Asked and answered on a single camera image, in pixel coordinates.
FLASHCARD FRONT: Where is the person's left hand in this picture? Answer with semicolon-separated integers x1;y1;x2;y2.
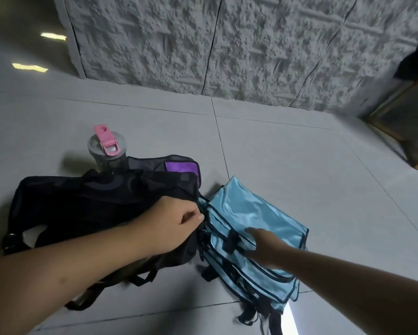
134;196;206;258

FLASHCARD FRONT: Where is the person's right hand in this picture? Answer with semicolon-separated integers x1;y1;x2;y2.
244;227;295;271

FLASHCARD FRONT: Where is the light blue satin backpack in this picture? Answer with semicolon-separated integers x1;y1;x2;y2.
197;176;309;335

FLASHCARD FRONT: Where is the black backpack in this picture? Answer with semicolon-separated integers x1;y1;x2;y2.
3;155;209;312

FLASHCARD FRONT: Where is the person's left forearm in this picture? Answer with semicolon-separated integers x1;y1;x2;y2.
0;221;147;335

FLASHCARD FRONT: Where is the person's right forearm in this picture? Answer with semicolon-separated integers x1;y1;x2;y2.
284;248;418;335

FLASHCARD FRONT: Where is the grey bottle with pink lid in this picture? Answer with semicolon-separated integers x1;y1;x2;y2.
87;125;128;173

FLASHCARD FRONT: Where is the wooden framed panel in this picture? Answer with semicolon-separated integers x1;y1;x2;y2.
364;71;418;170

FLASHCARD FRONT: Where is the black cloth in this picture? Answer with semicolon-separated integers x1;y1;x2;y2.
393;33;418;81

